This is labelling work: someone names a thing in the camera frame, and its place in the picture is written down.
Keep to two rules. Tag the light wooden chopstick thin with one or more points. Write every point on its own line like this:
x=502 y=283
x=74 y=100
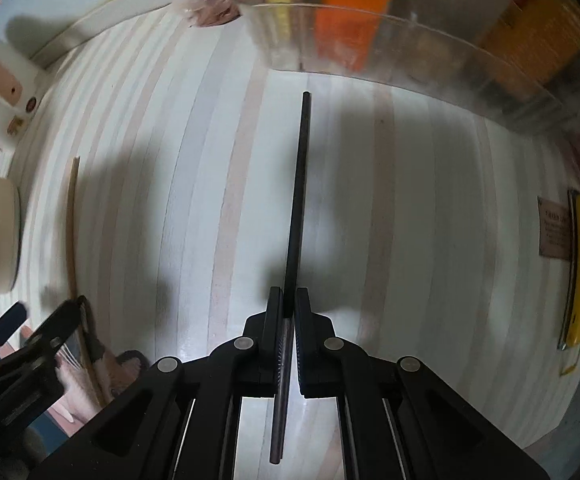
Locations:
x=86 y=358

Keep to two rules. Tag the striped table mat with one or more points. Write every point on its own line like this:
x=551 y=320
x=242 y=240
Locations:
x=421 y=228

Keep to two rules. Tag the pink white dish rack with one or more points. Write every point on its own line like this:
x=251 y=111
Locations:
x=23 y=85

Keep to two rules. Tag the long black chopstick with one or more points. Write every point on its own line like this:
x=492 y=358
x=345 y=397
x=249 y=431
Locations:
x=291 y=274

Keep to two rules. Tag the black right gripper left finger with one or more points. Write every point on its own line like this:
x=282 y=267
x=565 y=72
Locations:
x=248 y=365

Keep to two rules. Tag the clear plastic storage bin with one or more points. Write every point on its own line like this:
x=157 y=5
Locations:
x=513 y=61

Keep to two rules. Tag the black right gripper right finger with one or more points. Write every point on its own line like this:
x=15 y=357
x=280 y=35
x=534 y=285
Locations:
x=328 y=366

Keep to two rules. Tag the yellow label package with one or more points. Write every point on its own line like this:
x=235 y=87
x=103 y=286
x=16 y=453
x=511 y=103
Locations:
x=277 y=22

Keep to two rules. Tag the orange seasoning package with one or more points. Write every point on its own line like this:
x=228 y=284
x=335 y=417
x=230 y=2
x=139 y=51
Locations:
x=344 y=30

